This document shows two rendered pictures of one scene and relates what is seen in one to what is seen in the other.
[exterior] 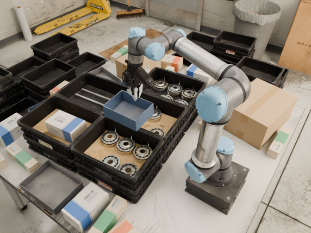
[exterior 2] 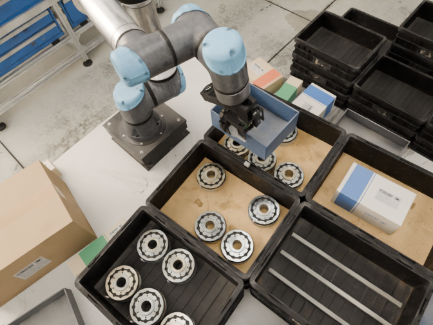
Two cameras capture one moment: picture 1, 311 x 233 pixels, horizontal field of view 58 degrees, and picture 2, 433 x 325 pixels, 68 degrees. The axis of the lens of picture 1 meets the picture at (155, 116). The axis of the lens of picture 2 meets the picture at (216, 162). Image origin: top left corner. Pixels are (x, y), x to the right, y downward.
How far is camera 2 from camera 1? 1.64 m
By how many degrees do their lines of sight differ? 76
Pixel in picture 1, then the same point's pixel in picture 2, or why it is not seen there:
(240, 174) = (117, 118)
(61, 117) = (387, 202)
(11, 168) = not seen: outside the picture
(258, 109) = (24, 198)
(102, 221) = (286, 91)
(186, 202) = (191, 119)
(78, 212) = (314, 93)
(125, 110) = (260, 134)
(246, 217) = not seen: hidden behind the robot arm
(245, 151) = (85, 182)
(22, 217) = not seen: hidden behind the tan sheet
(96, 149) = (307, 164)
